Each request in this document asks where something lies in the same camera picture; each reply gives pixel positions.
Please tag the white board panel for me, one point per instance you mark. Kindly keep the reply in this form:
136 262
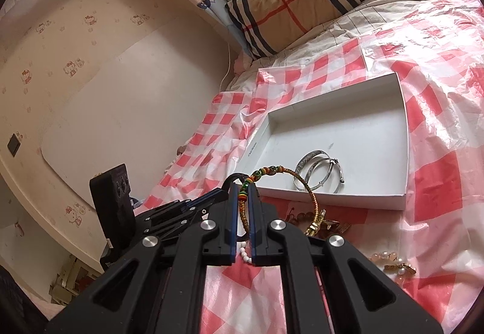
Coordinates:
132 111

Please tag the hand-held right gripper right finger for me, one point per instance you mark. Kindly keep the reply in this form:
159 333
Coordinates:
257 228

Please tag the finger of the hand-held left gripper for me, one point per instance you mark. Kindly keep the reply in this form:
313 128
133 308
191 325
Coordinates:
204 200
170 226

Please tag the black wall socket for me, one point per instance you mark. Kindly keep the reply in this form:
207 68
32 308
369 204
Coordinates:
14 145

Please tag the white cardboard box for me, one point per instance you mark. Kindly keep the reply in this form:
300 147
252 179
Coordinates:
340 130

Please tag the pale green floor clutter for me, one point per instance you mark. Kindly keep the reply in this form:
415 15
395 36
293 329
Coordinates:
68 281

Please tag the red checkered plastic sheet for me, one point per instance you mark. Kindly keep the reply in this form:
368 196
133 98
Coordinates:
435 175

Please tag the wide engraved silver bangle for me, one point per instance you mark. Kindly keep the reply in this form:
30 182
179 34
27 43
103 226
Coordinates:
301 164

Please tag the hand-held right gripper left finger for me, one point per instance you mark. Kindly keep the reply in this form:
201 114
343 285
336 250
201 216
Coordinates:
231 228

